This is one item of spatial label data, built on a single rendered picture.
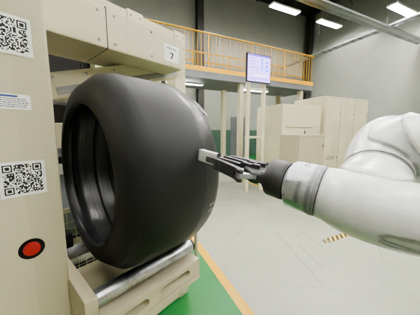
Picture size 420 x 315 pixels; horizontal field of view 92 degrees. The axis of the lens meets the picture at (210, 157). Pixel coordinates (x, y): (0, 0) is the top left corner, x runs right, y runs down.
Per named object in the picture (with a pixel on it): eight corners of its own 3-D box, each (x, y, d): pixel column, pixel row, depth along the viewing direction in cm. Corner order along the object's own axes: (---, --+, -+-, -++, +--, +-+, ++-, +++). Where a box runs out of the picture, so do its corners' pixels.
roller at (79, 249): (57, 262, 70) (60, 265, 67) (55, 249, 70) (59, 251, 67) (147, 227, 96) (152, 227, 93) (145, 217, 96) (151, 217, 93)
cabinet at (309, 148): (295, 190, 462) (298, 134, 447) (277, 184, 513) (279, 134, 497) (322, 185, 500) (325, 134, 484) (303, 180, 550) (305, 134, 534)
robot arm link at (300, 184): (320, 170, 31) (282, 161, 35) (307, 224, 33) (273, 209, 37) (333, 164, 38) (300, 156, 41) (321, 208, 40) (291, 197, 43)
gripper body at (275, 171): (300, 160, 41) (259, 150, 47) (284, 165, 35) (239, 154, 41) (292, 195, 43) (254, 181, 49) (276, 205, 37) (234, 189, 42)
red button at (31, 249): (24, 259, 44) (22, 245, 44) (22, 255, 45) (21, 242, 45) (41, 252, 46) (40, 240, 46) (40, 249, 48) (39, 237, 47)
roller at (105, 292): (90, 297, 49) (84, 290, 52) (92, 315, 49) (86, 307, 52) (194, 239, 75) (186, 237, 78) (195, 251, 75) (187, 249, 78)
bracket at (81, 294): (87, 344, 45) (84, 304, 44) (46, 266, 71) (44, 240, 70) (103, 332, 48) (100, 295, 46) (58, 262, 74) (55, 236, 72)
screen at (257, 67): (246, 80, 408) (247, 52, 401) (245, 81, 412) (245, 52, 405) (270, 84, 433) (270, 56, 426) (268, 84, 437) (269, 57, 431)
